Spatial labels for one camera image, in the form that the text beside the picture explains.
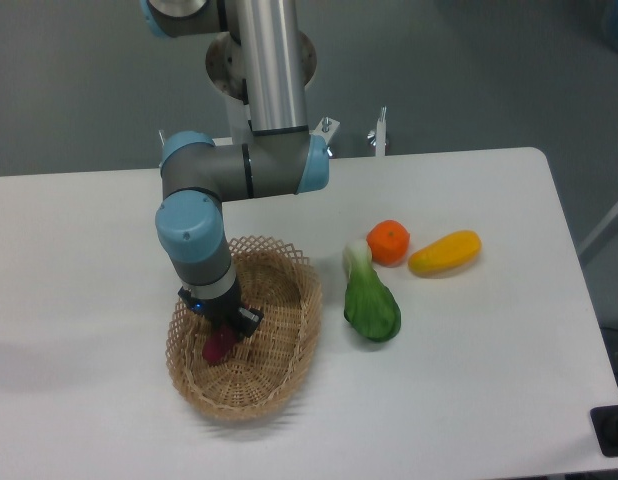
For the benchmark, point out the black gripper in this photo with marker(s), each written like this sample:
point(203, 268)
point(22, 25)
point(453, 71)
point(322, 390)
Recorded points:
point(242, 320)

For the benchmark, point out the purple sweet potato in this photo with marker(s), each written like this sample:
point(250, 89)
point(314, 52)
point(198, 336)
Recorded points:
point(218, 345)

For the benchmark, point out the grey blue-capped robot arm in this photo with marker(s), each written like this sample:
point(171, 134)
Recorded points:
point(280, 155)

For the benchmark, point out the woven wicker basket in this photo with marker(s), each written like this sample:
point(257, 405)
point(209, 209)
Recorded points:
point(261, 373)

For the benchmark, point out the green bok choy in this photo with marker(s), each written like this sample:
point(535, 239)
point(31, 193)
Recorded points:
point(369, 306)

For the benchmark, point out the orange tangerine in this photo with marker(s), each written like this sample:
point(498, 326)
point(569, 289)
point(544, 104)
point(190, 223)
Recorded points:
point(389, 242)

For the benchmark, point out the yellow mango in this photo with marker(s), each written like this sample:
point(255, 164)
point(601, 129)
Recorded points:
point(449, 252)

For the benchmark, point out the black device at table edge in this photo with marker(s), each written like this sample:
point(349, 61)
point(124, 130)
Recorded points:
point(605, 423)

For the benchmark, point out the white metal mounting frame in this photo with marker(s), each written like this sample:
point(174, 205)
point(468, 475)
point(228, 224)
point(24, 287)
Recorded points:
point(377, 139)

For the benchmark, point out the white frame at right edge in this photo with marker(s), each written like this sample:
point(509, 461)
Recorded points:
point(602, 233)

